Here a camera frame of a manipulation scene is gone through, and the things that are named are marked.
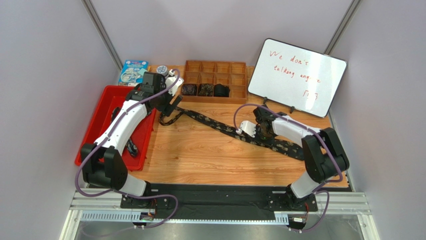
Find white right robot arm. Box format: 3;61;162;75
253;105;350;204

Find plain black rolled tie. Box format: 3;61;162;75
213;83;231;98

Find whiteboard with red writing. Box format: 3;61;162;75
247;38;348;118

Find blue picture box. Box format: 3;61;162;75
117;59;149;87

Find red plastic tray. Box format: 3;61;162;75
82;85;157;171

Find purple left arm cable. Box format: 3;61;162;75
73;68;182;231

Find dark blue rolled tie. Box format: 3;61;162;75
180;83;198;96

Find small blue white jar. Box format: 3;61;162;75
156;65;169;77

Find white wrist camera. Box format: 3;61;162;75
165;68;184;97
236;120;257;138

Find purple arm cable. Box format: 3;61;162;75
73;68;182;231
232;103;344;233

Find black floral necktie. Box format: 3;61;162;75
158;107;304;161

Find aluminium frame rail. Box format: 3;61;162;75
60;183;379;240

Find wooden compartment organizer box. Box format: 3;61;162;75
180;60;248;104

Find blue floral necktie in tray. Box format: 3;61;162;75
110;107;139;158

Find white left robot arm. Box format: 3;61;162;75
74;68;184;200

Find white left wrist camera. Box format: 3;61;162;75
165;68;184;97

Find dark patterned rolled tie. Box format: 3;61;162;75
197;83;214;97

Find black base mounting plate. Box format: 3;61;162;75
120;183;318;221

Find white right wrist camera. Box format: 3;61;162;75
236;120;257;138

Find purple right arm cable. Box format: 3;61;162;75
232;103;344;233

